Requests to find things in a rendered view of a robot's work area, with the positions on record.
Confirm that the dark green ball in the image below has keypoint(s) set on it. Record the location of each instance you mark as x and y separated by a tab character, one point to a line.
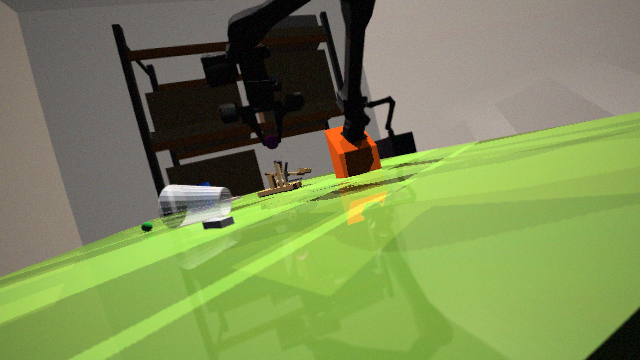
147	226

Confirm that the purple ball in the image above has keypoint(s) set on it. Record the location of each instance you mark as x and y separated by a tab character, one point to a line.
271	142

